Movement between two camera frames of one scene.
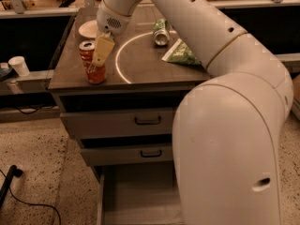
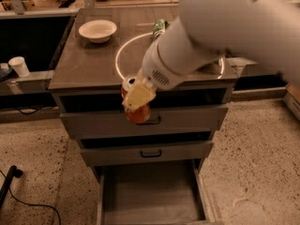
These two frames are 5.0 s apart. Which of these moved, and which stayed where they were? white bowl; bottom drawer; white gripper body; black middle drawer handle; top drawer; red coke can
Moved: white gripper body; red coke can
Stayed: white bowl; black middle drawer handle; bottom drawer; top drawer
